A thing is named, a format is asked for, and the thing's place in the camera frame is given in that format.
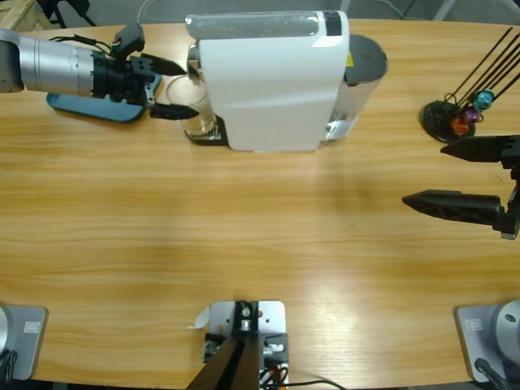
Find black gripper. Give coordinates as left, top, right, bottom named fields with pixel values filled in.
left=401, top=135, right=520, bottom=241
left=130, top=54, right=199, bottom=121

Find clear drinking glass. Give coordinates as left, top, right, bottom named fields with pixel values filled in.
left=165, top=74, right=219, bottom=137

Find white capsule coffee machine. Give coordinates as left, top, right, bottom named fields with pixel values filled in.
left=184, top=10, right=351, bottom=154

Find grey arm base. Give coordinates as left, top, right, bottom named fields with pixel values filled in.
left=0, top=305, right=49, bottom=382
left=453, top=299, right=520, bottom=384

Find orange coffee capsule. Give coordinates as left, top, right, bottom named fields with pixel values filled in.
left=449, top=116, right=469, bottom=137

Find teal coffee capsule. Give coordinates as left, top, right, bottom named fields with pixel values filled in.
left=474, top=89, right=496, bottom=111

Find black capsule holder with rods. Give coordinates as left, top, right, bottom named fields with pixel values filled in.
left=420, top=26, right=520, bottom=145

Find teal plastic tray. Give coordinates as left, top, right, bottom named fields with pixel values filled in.
left=45, top=75, right=163, bottom=123

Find black chair legs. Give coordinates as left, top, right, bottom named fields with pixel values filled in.
left=38, top=0, right=98, bottom=28

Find clear water tank dark lid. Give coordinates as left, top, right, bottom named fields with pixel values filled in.
left=324, top=34, right=389, bottom=143

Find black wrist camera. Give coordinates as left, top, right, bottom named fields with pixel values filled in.
left=110, top=22, right=146, bottom=60

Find white floor cable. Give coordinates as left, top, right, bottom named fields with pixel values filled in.
left=136, top=0, right=188, bottom=22

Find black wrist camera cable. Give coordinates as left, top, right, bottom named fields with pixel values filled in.
left=48, top=34, right=121, bottom=56

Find grey metal frame leg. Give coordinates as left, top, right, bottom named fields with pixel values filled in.
left=432, top=0, right=458, bottom=21

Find black base cable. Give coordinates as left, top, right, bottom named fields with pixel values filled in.
left=0, top=349, right=18, bottom=383
left=474, top=357, right=511, bottom=390

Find black cable at white block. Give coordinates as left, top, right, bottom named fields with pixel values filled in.
left=284, top=379, right=346, bottom=390

